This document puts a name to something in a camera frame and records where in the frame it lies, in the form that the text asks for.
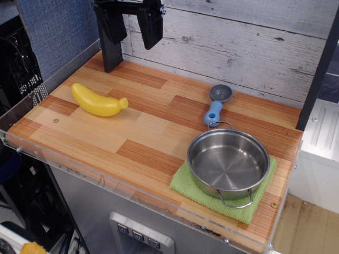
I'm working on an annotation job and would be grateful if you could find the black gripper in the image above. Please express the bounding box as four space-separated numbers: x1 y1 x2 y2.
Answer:
93 1 163 50

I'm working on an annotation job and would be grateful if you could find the blue grey toy spoon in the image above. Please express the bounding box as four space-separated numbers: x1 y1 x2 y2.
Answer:
204 84 233 128

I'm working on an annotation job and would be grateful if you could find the yellow toy banana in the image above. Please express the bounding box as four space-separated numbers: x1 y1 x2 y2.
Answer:
71 83 129 117

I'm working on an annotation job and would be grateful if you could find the black plastic crate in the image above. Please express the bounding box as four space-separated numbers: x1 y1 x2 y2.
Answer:
4 28 42 97

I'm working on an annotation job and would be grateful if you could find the clear acrylic table guard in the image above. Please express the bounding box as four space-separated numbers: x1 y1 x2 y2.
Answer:
1 53 302 253

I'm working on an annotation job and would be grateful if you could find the green cloth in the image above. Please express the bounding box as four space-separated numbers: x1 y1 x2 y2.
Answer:
170 157 277 224

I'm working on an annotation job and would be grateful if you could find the stainless steel pot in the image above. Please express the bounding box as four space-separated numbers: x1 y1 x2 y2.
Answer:
187 123 270 200

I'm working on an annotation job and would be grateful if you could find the silver dispenser panel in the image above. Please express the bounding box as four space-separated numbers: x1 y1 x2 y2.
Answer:
109 211 175 253

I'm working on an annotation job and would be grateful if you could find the white metal cabinet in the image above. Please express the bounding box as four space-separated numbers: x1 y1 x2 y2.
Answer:
288 99 338 213

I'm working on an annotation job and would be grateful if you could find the yellow object bottom left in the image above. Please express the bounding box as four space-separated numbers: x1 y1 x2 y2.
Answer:
20 242 47 254

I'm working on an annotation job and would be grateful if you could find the dark left frame post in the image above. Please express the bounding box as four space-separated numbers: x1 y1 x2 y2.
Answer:
96 15 123 73

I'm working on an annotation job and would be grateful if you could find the dark frame post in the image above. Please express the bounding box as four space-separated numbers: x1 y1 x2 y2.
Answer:
296 8 338 131
96 15 123 73

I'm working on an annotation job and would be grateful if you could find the dark right frame post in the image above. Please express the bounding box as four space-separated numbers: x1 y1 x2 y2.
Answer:
296 8 338 131

